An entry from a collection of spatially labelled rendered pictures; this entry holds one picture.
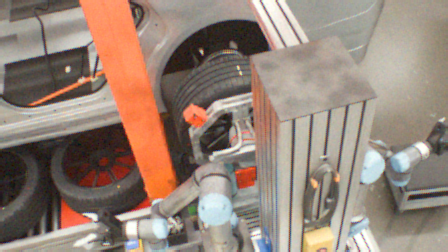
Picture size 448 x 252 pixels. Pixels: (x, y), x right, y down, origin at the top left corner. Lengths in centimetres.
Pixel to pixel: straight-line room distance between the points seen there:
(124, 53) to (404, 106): 262
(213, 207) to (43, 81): 195
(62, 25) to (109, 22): 168
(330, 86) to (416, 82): 309
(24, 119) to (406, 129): 267
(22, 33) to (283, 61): 257
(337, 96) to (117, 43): 102
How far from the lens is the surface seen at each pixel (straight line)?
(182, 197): 194
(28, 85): 340
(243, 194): 319
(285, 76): 125
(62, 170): 323
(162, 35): 265
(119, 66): 203
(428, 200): 338
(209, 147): 282
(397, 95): 416
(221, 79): 250
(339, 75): 126
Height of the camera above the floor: 289
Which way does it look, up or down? 48 degrees down
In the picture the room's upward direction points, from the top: 7 degrees counter-clockwise
